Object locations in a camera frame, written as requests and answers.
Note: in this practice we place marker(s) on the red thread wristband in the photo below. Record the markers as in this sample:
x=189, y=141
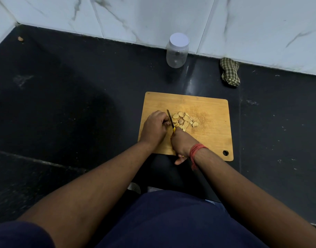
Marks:
x=196, y=149

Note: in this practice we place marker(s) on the small ginger scrap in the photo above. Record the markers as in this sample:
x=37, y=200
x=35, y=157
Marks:
x=20, y=38

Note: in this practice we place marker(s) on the person's left fingers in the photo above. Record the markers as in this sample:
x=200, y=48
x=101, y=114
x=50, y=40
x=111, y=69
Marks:
x=164, y=118

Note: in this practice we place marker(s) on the person's left forearm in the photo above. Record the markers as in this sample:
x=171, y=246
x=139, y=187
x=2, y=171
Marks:
x=96, y=191

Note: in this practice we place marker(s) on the green checked cloth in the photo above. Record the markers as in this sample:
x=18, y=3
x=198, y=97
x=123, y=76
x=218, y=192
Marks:
x=229, y=72

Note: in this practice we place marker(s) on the person's right forearm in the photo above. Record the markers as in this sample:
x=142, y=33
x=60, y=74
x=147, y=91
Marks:
x=238, y=191

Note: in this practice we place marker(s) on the clear plastic jar white lid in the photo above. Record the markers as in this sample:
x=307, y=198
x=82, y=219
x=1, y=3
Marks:
x=177, y=54

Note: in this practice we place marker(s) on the pile of ginger slices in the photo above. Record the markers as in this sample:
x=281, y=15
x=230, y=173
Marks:
x=185, y=118

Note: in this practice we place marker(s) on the wooden cutting board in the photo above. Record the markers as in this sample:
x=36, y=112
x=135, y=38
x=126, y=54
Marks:
x=212, y=126

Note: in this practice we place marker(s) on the navy blue shirt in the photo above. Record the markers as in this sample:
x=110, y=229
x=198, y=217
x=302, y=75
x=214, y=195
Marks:
x=173, y=224

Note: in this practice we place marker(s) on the person's right fingers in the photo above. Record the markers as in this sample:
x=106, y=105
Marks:
x=179, y=160

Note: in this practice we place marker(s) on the person's right hand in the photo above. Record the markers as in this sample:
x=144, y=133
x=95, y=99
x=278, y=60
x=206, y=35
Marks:
x=182, y=142

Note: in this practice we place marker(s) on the person's left hand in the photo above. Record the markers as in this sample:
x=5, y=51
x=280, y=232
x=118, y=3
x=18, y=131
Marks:
x=152, y=127

